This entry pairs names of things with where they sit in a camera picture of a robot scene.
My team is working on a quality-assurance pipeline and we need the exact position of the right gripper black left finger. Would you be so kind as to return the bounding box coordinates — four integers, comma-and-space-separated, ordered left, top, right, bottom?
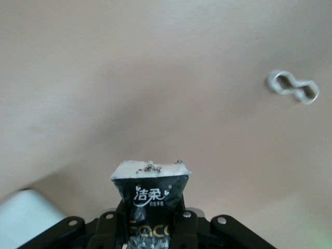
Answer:
89, 199, 130, 249

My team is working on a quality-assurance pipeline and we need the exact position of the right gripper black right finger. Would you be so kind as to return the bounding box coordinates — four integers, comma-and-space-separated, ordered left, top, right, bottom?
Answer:
170, 197, 200, 249

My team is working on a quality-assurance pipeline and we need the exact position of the small white lidded bin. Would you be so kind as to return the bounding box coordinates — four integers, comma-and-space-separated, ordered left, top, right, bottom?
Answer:
0, 189, 67, 249

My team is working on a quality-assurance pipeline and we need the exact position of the dark snack packet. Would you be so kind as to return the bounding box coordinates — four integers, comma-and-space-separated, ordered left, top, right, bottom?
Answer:
109, 159, 193, 249

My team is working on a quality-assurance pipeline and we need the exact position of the white rubber band loop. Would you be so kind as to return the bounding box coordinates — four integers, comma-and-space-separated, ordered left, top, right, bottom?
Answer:
266, 70, 321, 105

